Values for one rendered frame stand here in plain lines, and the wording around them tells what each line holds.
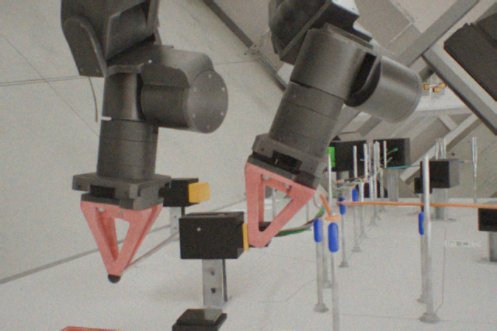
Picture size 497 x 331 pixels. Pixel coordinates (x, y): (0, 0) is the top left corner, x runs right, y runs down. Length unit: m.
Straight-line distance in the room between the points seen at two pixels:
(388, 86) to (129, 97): 0.24
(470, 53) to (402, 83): 1.00
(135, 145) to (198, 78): 0.10
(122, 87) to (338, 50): 0.20
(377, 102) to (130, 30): 0.24
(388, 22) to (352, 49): 7.60
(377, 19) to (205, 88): 7.64
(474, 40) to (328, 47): 1.07
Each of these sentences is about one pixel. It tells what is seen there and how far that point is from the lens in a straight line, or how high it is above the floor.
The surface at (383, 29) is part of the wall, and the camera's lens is 8.13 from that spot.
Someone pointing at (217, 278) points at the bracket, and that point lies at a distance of 0.58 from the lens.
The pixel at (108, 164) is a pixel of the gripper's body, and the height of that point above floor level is 1.12.
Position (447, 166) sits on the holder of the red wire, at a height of 1.31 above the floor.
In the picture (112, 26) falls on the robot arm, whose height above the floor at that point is 1.23.
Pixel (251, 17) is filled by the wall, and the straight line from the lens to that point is 8.36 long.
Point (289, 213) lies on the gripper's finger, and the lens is 0.54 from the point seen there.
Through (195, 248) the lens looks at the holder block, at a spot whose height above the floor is 1.13.
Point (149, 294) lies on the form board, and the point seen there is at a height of 1.03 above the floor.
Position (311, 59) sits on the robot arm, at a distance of 0.54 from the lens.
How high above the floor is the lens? 1.38
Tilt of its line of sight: 17 degrees down
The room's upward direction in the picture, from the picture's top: 46 degrees clockwise
